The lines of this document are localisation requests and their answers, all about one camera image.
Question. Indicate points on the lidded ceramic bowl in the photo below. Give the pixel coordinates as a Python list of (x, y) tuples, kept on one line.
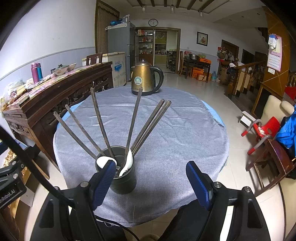
[(60, 70)]

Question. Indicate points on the white step stool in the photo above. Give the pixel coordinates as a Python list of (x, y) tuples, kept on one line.
[(246, 118)]

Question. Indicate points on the dark chopstick one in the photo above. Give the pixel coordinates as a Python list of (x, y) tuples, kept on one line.
[(71, 133)]

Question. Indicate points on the purple thermos bottle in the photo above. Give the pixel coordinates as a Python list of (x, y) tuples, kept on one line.
[(34, 71)]

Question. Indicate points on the dark side table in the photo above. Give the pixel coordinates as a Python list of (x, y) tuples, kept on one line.
[(189, 64)]

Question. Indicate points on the dark cylindrical utensil holder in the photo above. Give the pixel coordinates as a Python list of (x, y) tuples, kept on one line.
[(120, 185)]

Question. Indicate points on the wooden dining chair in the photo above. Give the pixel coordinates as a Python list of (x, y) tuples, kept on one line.
[(94, 59)]

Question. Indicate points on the gold electric kettle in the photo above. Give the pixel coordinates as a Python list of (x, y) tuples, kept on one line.
[(149, 78)]

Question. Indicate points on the grey table cloth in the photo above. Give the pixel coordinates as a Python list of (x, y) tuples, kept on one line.
[(186, 132)]

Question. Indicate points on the pink wall calendar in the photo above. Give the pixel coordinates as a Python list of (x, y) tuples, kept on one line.
[(274, 59)]

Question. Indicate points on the dark chopstick six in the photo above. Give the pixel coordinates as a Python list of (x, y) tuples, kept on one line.
[(155, 121)]

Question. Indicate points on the wooden stair railing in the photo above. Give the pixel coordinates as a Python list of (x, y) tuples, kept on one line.
[(243, 77)]

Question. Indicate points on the white chest freezer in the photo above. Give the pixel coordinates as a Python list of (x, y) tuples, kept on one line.
[(118, 67)]

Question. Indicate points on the round wall clock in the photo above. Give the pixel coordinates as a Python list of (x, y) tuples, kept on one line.
[(153, 22)]

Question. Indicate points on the beige armchair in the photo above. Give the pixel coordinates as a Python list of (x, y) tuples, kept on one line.
[(276, 108)]

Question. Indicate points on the blue thermos bottle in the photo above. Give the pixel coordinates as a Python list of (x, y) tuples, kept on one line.
[(39, 71)]

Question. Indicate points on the framed wall picture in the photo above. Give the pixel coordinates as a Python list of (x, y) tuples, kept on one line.
[(202, 39)]

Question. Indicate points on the dark chopstick two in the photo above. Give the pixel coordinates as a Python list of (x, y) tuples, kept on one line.
[(83, 130)]

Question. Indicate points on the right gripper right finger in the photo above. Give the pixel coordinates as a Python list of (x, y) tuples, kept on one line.
[(201, 185)]

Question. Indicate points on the dark chopstick five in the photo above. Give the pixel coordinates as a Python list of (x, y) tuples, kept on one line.
[(146, 125)]

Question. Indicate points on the dark chopstick three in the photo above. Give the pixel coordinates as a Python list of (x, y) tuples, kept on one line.
[(94, 99)]

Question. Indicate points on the dark wooden chair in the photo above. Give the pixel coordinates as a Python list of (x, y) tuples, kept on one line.
[(274, 156)]

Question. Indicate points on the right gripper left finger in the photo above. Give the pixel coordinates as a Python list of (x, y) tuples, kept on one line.
[(100, 183)]

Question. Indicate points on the grey refrigerator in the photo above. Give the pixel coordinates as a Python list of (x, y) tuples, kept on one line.
[(123, 38)]

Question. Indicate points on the blue jacket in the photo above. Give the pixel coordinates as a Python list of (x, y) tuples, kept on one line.
[(286, 134)]

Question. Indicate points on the red child's chair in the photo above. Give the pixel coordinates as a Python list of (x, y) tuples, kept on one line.
[(264, 132)]

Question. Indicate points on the dark chopstick four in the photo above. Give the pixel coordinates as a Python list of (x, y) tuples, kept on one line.
[(134, 115)]

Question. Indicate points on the carved dark wooden sideboard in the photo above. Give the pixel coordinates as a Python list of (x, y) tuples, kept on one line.
[(34, 118)]

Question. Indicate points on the white ceramic spoon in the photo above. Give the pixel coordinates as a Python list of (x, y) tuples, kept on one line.
[(128, 164)]

